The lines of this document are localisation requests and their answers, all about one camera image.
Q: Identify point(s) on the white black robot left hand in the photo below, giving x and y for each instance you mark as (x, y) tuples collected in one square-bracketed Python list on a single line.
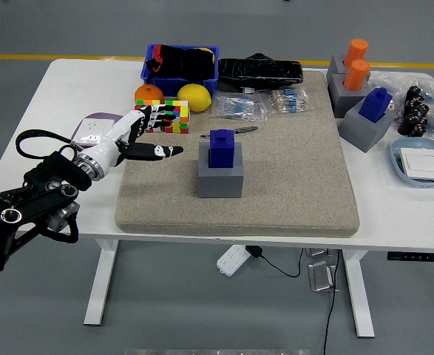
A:
[(107, 148)]

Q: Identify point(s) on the blue square seal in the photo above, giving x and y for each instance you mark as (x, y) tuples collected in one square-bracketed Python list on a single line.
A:
[(375, 105), (222, 151)]

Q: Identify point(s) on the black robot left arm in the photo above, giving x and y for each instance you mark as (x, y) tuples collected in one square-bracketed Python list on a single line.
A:
[(35, 207)]

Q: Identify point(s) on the grey seal holder block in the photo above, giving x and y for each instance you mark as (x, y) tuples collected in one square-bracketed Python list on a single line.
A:
[(344, 101), (335, 66), (361, 133), (220, 183)]

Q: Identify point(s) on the purple tray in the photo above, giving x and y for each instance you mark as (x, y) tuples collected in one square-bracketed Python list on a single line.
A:
[(105, 115)]

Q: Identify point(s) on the orange fruit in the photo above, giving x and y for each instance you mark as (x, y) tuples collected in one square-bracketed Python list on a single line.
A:
[(148, 93)]

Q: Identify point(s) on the blue plastic bin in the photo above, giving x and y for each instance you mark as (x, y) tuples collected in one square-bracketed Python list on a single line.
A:
[(172, 86)]

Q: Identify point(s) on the yellow lemon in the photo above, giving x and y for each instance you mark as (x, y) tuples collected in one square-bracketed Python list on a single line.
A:
[(194, 97)]

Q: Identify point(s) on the black cloth with red trim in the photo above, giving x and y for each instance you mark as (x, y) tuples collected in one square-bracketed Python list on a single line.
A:
[(187, 61)]

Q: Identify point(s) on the white table leg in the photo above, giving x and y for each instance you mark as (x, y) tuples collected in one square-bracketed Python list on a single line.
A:
[(100, 284), (359, 296)]

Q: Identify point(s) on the bag of blue resistors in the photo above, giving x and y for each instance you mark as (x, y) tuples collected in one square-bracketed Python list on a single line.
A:
[(239, 107)]

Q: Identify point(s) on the yellow fruit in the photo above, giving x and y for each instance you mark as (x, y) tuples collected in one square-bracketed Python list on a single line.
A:
[(212, 56)]

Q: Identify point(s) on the small metal pliers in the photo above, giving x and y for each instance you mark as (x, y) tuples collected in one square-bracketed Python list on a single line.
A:
[(246, 129)]

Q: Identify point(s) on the white power strip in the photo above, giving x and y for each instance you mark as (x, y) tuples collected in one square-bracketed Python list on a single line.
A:
[(232, 259)]

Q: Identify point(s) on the black wrapped bag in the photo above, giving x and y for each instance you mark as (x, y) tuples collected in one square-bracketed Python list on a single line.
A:
[(261, 72)]

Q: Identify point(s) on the grey-brown mat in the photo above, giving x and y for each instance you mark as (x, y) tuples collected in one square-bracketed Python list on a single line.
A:
[(283, 177)]

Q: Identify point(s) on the black plug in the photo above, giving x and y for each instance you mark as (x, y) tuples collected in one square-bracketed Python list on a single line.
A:
[(254, 251)]

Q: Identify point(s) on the bag of tan resistors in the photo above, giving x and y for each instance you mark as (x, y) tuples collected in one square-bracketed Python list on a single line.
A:
[(287, 100)]

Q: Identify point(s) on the clear plastic bag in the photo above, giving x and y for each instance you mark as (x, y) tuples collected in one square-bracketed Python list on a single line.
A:
[(390, 79)]

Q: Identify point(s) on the black cylindrical capacitor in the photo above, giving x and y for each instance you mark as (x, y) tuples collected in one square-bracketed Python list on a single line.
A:
[(422, 110), (420, 128), (410, 106), (414, 93), (407, 125)]

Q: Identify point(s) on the light blue tray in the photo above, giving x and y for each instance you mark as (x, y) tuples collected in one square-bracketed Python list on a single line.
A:
[(416, 142)]

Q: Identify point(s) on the black table control panel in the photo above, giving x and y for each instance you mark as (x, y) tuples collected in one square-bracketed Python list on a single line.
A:
[(416, 256)]

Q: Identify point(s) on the white wall socket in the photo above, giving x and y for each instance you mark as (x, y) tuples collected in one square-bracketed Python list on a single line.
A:
[(91, 129)]

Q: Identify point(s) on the silver metal bracket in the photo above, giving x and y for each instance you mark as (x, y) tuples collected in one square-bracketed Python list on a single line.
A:
[(321, 276), (318, 252)]

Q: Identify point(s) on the white switch panel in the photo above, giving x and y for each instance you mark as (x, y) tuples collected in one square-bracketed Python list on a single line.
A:
[(421, 164)]

